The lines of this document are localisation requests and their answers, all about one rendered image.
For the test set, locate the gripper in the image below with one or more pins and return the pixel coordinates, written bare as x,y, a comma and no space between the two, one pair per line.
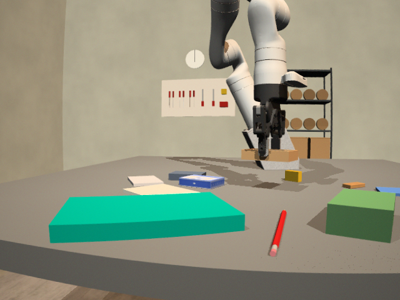
268,93

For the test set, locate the covered wooden puzzle box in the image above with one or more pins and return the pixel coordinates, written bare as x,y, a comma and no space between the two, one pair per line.
286,156

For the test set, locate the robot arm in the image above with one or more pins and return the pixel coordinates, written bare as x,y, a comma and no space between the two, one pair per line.
268,47

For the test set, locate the blue flat pad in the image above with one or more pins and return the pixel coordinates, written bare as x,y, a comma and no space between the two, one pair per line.
389,190

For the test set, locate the brown roll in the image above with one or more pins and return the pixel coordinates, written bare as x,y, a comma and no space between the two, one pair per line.
296,123
309,94
309,123
322,94
297,94
322,123

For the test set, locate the brown cardboard box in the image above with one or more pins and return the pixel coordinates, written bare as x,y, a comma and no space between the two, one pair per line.
320,148
301,145

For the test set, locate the yellow block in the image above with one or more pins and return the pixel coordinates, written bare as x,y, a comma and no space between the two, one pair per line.
293,176

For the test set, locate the small red rectangular tool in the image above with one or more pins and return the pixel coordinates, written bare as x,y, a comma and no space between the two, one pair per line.
223,104

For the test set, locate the long grey red tool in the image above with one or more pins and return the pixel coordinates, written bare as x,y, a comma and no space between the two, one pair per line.
213,102
202,103

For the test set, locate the black shelf unit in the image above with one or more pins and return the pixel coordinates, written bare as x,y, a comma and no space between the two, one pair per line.
330,109

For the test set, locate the cream tool pegboard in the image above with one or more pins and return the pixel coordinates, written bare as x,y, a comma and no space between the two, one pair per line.
197,112

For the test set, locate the small red screwdriver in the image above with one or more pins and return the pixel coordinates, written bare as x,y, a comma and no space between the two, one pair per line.
182,94
193,93
190,93
170,94
179,94

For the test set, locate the blue white card box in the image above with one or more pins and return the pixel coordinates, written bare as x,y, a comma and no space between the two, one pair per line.
201,182

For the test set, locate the slate grey book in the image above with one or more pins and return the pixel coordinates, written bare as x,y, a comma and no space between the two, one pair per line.
179,175

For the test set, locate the orange wooden domino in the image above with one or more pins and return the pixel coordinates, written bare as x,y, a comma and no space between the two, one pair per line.
353,185

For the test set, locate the red pencil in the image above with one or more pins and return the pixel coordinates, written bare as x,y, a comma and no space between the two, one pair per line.
279,231

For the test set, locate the green block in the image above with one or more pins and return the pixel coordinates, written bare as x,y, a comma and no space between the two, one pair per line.
359,215

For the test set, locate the cream paper pad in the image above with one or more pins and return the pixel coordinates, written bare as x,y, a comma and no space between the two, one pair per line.
156,189

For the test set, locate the pale white pad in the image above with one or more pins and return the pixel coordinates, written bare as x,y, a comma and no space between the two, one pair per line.
144,180

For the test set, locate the grey table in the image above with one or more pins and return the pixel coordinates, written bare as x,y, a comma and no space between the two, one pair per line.
187,253

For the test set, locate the teal green book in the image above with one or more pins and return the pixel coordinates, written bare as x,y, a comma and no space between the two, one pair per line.
140,215

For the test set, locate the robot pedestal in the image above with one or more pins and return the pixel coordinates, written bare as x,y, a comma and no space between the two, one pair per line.
281,165

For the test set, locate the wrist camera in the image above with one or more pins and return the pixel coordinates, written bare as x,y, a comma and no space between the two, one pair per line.
295,79

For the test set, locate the white wall clock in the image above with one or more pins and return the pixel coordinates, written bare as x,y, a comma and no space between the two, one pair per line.
191,59

